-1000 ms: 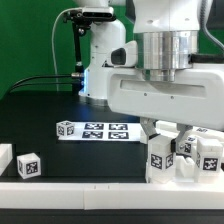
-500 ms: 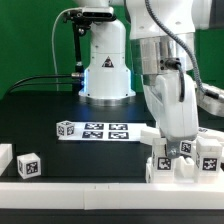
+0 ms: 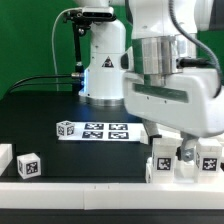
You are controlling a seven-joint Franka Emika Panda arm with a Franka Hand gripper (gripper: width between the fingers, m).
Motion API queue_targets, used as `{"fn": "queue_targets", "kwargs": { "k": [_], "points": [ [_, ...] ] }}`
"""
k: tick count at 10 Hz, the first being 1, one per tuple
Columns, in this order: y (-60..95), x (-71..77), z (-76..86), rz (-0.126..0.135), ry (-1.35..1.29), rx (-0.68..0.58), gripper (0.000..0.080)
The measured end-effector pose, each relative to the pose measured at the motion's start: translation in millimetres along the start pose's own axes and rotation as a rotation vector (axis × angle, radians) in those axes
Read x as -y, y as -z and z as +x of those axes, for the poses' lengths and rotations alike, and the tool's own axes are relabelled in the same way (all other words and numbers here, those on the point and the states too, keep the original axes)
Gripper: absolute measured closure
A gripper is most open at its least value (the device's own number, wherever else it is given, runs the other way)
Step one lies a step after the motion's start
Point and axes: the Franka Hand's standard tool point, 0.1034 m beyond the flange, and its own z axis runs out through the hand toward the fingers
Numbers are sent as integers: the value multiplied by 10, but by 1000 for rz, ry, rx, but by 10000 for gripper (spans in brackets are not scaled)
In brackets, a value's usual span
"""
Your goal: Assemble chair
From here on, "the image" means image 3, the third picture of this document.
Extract white sheet with tags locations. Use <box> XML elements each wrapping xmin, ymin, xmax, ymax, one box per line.
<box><xmin>59</xmin><ymin>122</ymin><xmax>143</xmax><ymax>142</ymax></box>

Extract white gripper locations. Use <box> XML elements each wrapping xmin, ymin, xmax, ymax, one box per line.
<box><xmin>123</xmin><ymin>68</ymin><xmax>224</xmax><ymax>162</ymax></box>

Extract white chair seat piece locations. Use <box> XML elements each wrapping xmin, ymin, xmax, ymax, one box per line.
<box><xmin>144</xmin><ymin>156</ymin><xmax>214</xmax><ymax>184</ymax></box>

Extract black cables at base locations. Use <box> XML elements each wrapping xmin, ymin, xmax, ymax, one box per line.
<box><xmin>6</xmin><ymin>73</ymin><xmax>84</xmax><ymax>96</ymax></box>

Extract white tagged cube front left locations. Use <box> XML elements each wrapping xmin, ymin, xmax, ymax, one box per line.
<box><xmin>17</xmin><ymin>153</ymin><xmax>41</xmax><ymax>179</ymax></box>

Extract small white tagged cube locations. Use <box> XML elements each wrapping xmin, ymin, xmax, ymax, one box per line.
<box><xmin>56</xmin><ymin>120</ymin><xmax>75</xmax><ymax>136</ymax></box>

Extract long white chair back post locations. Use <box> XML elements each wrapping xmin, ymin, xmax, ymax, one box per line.
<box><xmin>140</xmin><ymin>129</ymin><xmax>224</xmax><ymax>161</ymax></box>

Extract white U-shaped boundary frame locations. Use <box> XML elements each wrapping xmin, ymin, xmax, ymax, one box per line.
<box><xmin>0</xmin><ymin>144</ymin><xmax>224</xmax><ymax>210</ymax></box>

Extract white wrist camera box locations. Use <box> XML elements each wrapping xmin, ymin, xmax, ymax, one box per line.
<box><xmin>120</xmin><ymin>47</ymin><xmax>134</xmax><ymax>71</ymax></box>

